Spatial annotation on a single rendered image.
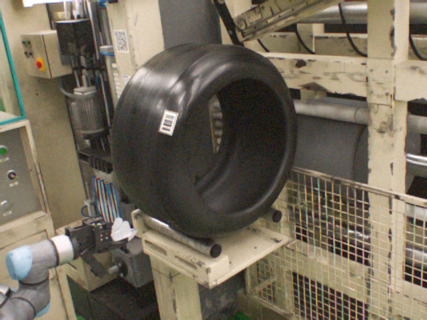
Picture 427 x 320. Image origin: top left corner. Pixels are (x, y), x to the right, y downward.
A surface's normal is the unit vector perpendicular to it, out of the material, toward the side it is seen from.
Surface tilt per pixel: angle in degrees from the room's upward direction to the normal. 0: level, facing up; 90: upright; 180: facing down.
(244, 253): 0
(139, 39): 90
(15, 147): 90
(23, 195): 90
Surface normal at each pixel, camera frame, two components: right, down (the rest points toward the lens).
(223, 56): 0.33, -0.54
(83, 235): 0.67, 0.19
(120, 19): -0.74, 0.31
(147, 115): -0.69, -0.22
